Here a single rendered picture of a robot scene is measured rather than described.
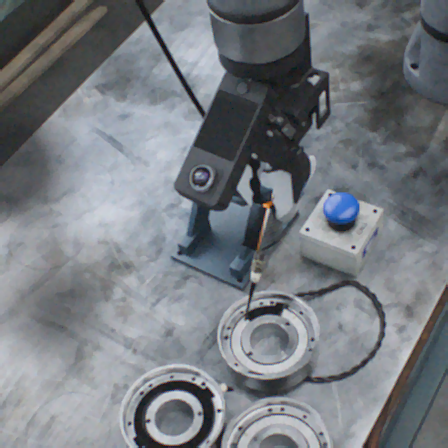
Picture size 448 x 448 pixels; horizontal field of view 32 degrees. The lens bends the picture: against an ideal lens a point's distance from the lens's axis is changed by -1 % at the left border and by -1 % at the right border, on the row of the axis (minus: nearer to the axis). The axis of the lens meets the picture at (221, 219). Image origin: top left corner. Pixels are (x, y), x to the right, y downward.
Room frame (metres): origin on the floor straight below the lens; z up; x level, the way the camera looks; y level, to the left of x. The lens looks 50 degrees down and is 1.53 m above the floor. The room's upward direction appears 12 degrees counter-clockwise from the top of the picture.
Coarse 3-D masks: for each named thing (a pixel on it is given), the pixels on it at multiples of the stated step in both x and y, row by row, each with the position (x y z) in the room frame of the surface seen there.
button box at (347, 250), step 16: (320, 208) 0.56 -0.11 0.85; (368, 208) 0.55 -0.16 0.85; (320, 224) 0.54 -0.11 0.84; (336, 224) 0.53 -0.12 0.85; (352, 224) 0.53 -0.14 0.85; (368, 224) 0.52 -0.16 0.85; (304, 240) 0.53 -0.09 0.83; (320, 240) 0.52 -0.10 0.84; (336, 240) 0.51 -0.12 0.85; (352, 240) 0.51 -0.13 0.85; (368, 240) 0.51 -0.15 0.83; (304, 256) 0.53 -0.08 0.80; (320, 256) 0.52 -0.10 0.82; (336, 256) 0.50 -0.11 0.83; (352, 256) 0.49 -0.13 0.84; (368, 256) 0.51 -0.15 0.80; (352, 272) 0.49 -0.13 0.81
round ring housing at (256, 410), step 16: (272, 400) 0.34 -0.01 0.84; (288, 400) 0.34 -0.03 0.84; (240, 416) 0.33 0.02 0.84; (256, 416) 0.34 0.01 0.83; (304, 416) 0.33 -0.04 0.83; (320, 416) 0.32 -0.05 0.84; (224, 432) 0.32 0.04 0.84; (240, 432) 0.32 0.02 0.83; (272, 432) 0.32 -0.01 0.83; (288, 432) 0.31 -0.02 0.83; (320, 432) 0.31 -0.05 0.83
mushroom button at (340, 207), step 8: (328, 200) 0.55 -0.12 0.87; (336, 200) 0.54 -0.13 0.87; (344, 200) 0.54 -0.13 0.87; (352, 200) 0.54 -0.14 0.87; (328, 208) 0.54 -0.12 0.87; (336, 208) 0.53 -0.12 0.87; (344, 208) 0.53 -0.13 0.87; (352, 208) 0.53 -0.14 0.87; (328, 216) 0.53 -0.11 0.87; (336, 216) 0.52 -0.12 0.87; (344, 216) 0.52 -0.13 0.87; (352, 216) 0.52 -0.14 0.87
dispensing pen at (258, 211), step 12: (252, 204) 0.50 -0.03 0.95; (252, 216) 0.49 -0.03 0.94; (264, 216) 0.48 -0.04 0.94; (252, 228) 0.48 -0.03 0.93; (252, 240) 0.48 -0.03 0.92; (264, 252) 0.47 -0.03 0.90; (252, 264) 0.47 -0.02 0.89; (264, 264) 0.47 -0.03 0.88; (252, 276) 0.47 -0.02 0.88; (252, 288) 0.46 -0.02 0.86
